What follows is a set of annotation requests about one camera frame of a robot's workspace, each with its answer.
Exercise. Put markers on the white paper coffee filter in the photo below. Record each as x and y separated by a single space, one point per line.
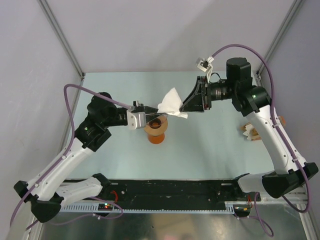
171 104

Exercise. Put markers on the orange filter holder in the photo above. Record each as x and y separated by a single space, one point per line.
282 120

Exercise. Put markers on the stack of paper filters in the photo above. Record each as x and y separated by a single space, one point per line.
250 132

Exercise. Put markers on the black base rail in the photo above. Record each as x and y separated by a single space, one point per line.
173 194

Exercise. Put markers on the left aluminium frame post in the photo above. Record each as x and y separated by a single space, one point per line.
52 20

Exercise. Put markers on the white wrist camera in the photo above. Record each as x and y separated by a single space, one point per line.
206 66
136 120

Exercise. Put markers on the right aluminium frame post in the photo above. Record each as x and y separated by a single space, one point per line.
285 25

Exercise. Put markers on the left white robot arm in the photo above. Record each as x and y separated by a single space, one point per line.
45 193

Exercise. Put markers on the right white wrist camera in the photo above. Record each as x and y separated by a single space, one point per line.
206 66

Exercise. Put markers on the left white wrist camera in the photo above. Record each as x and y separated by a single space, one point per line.
136 120

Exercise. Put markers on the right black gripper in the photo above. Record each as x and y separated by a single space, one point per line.
198 100

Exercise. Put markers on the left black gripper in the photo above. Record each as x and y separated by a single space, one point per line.
147 110

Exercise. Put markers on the white slotted cable duct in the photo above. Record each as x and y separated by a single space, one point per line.
102 207

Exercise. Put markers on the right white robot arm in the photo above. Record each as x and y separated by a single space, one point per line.
254 103

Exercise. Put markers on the orange glass carafe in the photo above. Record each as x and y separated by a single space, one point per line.
156 139

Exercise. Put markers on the aluminium frame post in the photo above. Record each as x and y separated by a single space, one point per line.
285 25
52 20

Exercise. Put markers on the clear glass dripper cone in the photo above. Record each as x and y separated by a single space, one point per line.
158 121

